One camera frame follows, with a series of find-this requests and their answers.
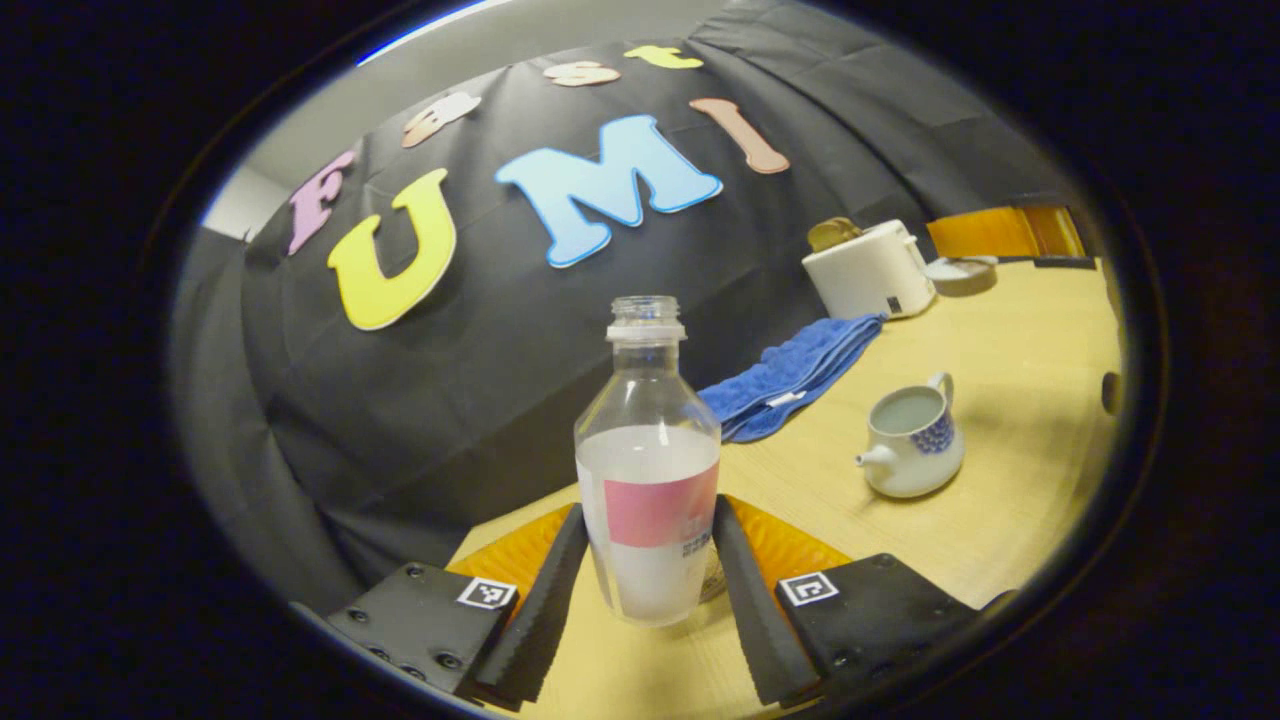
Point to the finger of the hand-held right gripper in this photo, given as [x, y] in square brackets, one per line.
[990, 235]

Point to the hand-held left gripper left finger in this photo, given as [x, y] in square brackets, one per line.
[545, 610]

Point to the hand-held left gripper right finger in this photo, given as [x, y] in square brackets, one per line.
[755, 620]

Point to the clear plastic water bottle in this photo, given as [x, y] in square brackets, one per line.
[645, 470]

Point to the white blue-flowered teacup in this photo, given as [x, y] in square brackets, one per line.
[915, 465]

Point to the white toaster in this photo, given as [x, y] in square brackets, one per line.
[870, 275]

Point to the brown bread slice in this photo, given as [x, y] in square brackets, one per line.
[832, 233]

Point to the blue folded towel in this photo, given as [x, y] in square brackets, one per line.
[790, 380]

